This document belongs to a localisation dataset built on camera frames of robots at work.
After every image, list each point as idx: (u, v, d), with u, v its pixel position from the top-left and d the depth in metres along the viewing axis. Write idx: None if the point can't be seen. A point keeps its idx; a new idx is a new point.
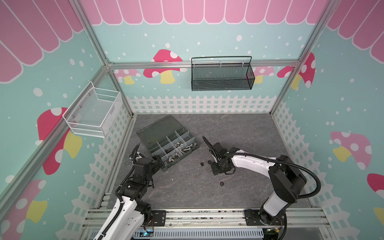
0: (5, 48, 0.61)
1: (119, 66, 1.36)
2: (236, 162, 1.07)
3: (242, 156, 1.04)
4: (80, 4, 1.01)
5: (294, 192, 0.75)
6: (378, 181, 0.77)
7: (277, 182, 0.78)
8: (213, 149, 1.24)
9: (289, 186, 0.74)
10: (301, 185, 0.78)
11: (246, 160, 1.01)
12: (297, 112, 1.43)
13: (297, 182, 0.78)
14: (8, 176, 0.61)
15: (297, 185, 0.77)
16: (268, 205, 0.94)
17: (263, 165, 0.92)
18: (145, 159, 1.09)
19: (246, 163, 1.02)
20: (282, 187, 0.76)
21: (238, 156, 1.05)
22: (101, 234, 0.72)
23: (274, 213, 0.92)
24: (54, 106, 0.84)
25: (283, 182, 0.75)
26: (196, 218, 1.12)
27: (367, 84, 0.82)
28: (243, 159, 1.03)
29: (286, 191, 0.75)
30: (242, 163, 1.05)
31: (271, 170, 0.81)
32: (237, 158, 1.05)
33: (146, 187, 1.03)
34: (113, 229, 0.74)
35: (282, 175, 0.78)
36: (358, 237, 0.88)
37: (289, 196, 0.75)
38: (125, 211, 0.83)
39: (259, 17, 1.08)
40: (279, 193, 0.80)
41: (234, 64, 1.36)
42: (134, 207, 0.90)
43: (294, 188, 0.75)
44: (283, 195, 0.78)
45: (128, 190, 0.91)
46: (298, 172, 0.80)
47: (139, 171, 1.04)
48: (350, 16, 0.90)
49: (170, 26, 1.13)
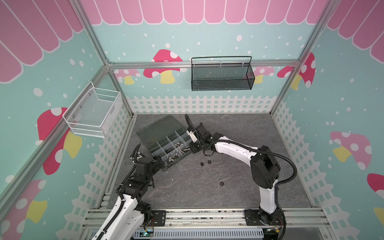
0: (4, 48, 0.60)
1: (119, 66, 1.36)
2: (219, 148, 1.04)
3: (225, 143, 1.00)
4: (79, 4, 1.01)
5: (271, 180, 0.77)
6: (378, 181, 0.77)
7: (257, 170, 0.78)
8: (196, 132, 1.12)
9: (267, 174, 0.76)
10: (276, 173, 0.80)
11: (229, 147, 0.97)
12: (296, 112, 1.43)
13: (274, 170, 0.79)
14: (8, 176, 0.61)
15: (273, 173, 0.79)
16: (263, 203, 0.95)
17: (245, 154, 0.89)
18: (146, 158, 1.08)
19: (229, 151, 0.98)
20: (261, 175, 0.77)
21: (222, 143, 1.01)
22: (102, 231, 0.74)
23: (270, 210, 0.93)
24: (54, 106, 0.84)
25: (262, 172, 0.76)
26: (196, 218, 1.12)
27: (368, 84, 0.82)
28: (226, 146, 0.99)
29: (264, 179, 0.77)
30: (224, 150, 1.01)
31: (252, 160, 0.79)
32: (221, 145, 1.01)
33: (147, 186, 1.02)
34: (113, 227, 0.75)
35: (262, 164, 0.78)
36: (358, 237, 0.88)
37: (265, 182, 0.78)
38: (126, 209, 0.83)
39: (259, 17, 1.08)
40: (255, 180, 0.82)
41: (234, 64, 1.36)
42: (135, 206, 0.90)
43: (270, 176, 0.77)
44: (260, 181, 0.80)
45: (129, 189, 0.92)
46: (275, 161, 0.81)
47: (140, 170, 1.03)
48: (351, 15, 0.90)
49: (170, 26, 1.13)
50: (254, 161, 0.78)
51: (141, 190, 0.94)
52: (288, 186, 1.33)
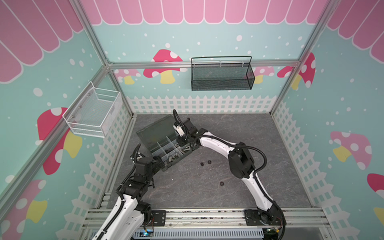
0: (4, 48, 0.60)
1: (119, 66, 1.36)
2: (203, 142, 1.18)
3: (208, 138, 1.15)
4: (79, 4, 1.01)
5: (244, 170, 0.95)
6: (379, 181, 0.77)
7: (233, 163, 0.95)
8: (184, 127, 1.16)
9: (241, 166, 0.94)
10: (249, 164, 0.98)
11: (212, 142, 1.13)
12: (296, 112, 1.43)
13: (248, 162, 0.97)
14: (8, 176, 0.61)
15: (247, 165, 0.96)
16: (257, 200, 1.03)
17: (225, 149, 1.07)
18: (146, 158, 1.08)
19: (212, 145, 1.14)
20: (236, 166, 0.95)
21: (205, 138, 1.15)
22: (102, 233, 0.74)
23: (265, 206, 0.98)
24: (54, 106, 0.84)
25: (237, 164, 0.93)
26: (196, 218, 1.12)
27: (368, 84, 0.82)
28: (209, 141, 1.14)
29: (239, 170, 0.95)
30: (207, 144, 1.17)
31: (230, 154, 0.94)
32: (205, 140, 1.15)
33: (147, 186, 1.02)
34: (113, 227, 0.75)
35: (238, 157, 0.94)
36: (358, 237, 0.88)
37: (240, 172, 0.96)
38: (126, 209, 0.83)
39: (259, 17, 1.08)
40: (232, 170, 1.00)
41: (234, 64, 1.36)
42: (135, 206, 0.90)
43: (244, 167, 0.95)
44: (236, 171, 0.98)
45: (129, 189, 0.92)
46: (250, 155, 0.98)
47: (140, 171, 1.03)
48: (351, 15, 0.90)
49: (170, 26, 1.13)
50: (232, 155, 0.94)
51: (141, 190, 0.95)
52: (288, 185, 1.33)
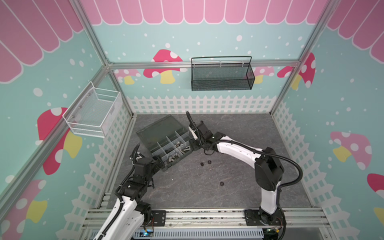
0: (4, 48, 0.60)
1: (119, 66, 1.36)
2: (221, 149, 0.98)
3: (228, 144, 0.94)
4: (79, 4, 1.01)
5: (274, 182, 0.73)
6: (378, 181, 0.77)
7: (261, 173, 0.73)
8: (198, 131, 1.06)
9: (270, 177, 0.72)
10: (279, 175, 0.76)
11: (232, 148, 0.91)
12: (296, 112, 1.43)
13: (278, 172, 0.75)
14: (8, 176, 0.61)
15: (277, 175, 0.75)
16: (263, 203, 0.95)
17: (249, 156, 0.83)
18: (146, 159, 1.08)
19: (232, 152, 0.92)
20: (264, 177, 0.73)
21: (224, 143, 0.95)
22: (101, 234, 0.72)
23: (271, 211, 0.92)
24: (54, 106, 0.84)
25: (267, 175, 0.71)
26: (196, 218, 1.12)
27: (367, 84, 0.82)
28: (229, 147, 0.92)
29: (267, 181, 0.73)
30: (226, 151, 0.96)
31: (256, 162, 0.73)
32: (223, 145, 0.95)
33: (147, 187, 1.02)
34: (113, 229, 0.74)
35: (267, 166, 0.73)
36: (358, 237, 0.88)
37: (268, 184, 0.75)
38: (125, 211, 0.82)
39: (259, 17, 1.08)
40: (258, 182, 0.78)
41: (234, 63, 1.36)
42: (134, 207, 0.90)
43: (274, 179, 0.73)
44: (262, 183, 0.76)
45: (128, 191, 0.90)
46: (279, 163, 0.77)
47: (140, 172, 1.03)
48: (351, 15, 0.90)
49: (170, 26, 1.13)
50: (259, 163, 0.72)
51: (141, 191, 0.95)
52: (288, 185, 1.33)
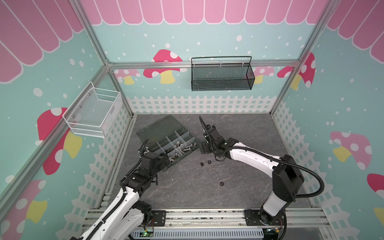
0: (4, 48, 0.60)
1: (119, 66, 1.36)
2: (234, 155, 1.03)
3: (242, 151, 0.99)
4: (80, 4, 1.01)
5: (293, 192, 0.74)
6: (378, 181, 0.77)
7: (279, 182, 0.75)
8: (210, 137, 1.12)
9: (289, 186, 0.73)
10: (299, 185, 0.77)
11: (247, 155, 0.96)
12: (296, 112, 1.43)
13: (298, 182, 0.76)
14: (8, 176, 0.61)
15: (296, 185, 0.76)
16: (267, 205, 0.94)
17: (265, 164, 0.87)
18: (153, 153, 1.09)
19: (246, 159, 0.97)
20: (283, 187, 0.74)
21: (238, 150, 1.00)
22: (101, 220, 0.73)
23: (274, 213, 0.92)
24: (54, 106, 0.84)
25: (286, 184, 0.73)
26: (196, 219, 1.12)
27: (367, 84, 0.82)
28: (243, 154, 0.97)
29: (286, 192, 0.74)
30: (240, 158, 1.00)
31: (274, 171, 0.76)
32: (237, 152, 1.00)
33: (150, 181, 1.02)
34: (113, 218, 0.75)
35: (285, 175, 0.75)
36: (358, 237, 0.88)
37: (287, 195, 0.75)
38: (126, 202, 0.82)
39: (259, 17, 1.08)
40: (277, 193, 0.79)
41: (234, 64, 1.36)
42: (136, 199, 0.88)
43: (293, 189, 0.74)
44: (281, 194, 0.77)
45: (131, 183, 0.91)
46: (299, 173, 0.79)
47: (146, 165, 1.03)
48: (350, 15, 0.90)
49: (170, 26, 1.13)
50: (277, 172, 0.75)
51: (145, 184, 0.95)
52: None
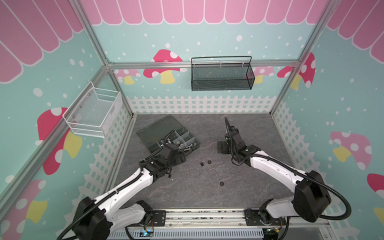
0: (5, 48, 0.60)
1: (119, 66, 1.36)
2: (254, 163, 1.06)
3: (263, 160, 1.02)
4: (80, 4, 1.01)
5: (316, 211, 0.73)
6: (378, 181, 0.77)
7: (302, 198, 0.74)
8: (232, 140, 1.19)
9: (312, 204, 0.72)
10: (323, 204, 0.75)
11: (269, 165, 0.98)
12: (296, 112, 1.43)
13: (322, 201, 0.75)
14: (8, 176, 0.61)
15: (319, 204, 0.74)
16: (272, 207, 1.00)
17: (288, 177, 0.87)
18: (175, 145, 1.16)
19: (268, 169, 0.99)
20: (306, 204, 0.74)
21: (259, 158, 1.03)
22: (115, 190, 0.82)
23: (274, 215, 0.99)
24: (54, 106, 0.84)
25: (309, 201, 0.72)
26: (196, 219, 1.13)
27: (367, 84, 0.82)
28: (265, 163, 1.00)
29: (308, 209, 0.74)
30: (261, 167, 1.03)
31: (298, 186, 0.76)
32: (258, 161, 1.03)
33: (166, 171, 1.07)
34: (125, 192, 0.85)
35: (309, 192, 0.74)
36: (358, 236, 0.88)
37: (309, 212, 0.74)
38: (141, 181, 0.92)
39: (259, 17, 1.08)
40: (298, 208, 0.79)
41: (234, 63, 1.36)
42: (148, 184, 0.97)
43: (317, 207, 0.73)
44: (302, 210, 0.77)
45: (149, 167, 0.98)
46: (324, 191, 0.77)
47: (165, 154, 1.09)
48: (350, 15, 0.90)
49: (170, 26, 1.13)
50: (301, 187, 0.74)
51: (160, 172, 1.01)
52: None
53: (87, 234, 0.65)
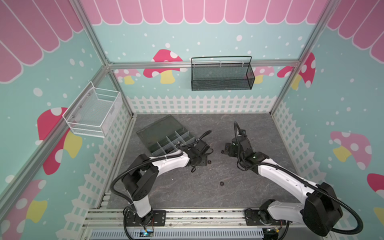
0: (5, 48, 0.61)
1: (119, 66, 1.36)
2: (262, 172, 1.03)
3: (272, 169, 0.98)
4: (79, 4, 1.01)
5: (327, 225, 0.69)
6: (379, 181, 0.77)
7: (312, 210, 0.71)
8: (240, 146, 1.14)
9: (324, 219, 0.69)
10: (336, 218, 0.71)
11: (277, 174, 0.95)
12: (296, 112, 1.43)
13: (335, 215, 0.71)
14: (8, 176, 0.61)
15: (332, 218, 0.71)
16: (274, 209, 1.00)
17: (298, 187, 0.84)
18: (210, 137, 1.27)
19: (276, 178, 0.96)
20: (317, 217, 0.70)
21: (266, 166, 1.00)
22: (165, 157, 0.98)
23: (275, 216, 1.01)
24: (54, 106, 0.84)
25: (320, 215, 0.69)
26: (196, 218, 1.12)
27: (367, 84, 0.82)
28: (273, 172, 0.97)
29: (319, 222, 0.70)
30: (269, 175, 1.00)
31: (309, 198, 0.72)
32: (265, 169, 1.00)
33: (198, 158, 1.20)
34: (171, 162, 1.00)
35: (321, 205, 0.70)
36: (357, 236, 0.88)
37: (320, 225, 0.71)
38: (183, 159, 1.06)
39: (259, 17, 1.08)
40: (308, 220, 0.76)
41: (234, 64, 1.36)
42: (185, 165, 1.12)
43: (328, 221, 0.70)
44: (313, 222, 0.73)
45: (187, 151, 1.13)
46: (338, 205, 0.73)
47: (200, 146, 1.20)
48: (351, 15, 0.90)
49: (170, 26, 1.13)
50: (312, 200, 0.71)
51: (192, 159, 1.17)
52: None
53: (136, 185, 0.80)
